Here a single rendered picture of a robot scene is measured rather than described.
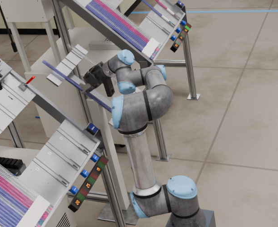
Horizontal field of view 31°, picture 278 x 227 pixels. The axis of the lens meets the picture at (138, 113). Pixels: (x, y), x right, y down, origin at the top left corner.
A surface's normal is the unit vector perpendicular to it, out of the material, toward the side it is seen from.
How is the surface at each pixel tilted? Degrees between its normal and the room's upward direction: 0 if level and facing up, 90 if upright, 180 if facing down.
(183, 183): 8
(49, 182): 47
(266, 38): 0
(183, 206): 92
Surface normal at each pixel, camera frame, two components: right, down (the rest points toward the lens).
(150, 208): 0.07, 0.40
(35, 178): 0.55, -0.51
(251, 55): -0.18, -0.81
